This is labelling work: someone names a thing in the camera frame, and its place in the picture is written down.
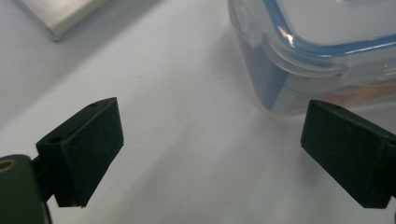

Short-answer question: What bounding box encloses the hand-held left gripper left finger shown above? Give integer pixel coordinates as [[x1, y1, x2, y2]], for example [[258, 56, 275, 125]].
[[31, 97, 124, 208]]

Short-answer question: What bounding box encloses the clear food container blue seal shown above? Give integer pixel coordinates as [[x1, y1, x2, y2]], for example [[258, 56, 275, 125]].
[[227, 0, 396, 119]]

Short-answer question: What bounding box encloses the white wire rack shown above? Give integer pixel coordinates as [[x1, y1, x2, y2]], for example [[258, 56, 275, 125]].
[[13, 0, 110, 42]]

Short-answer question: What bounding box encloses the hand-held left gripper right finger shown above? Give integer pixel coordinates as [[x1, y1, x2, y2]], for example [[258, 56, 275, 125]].
[[300, 99, 396, 209]]

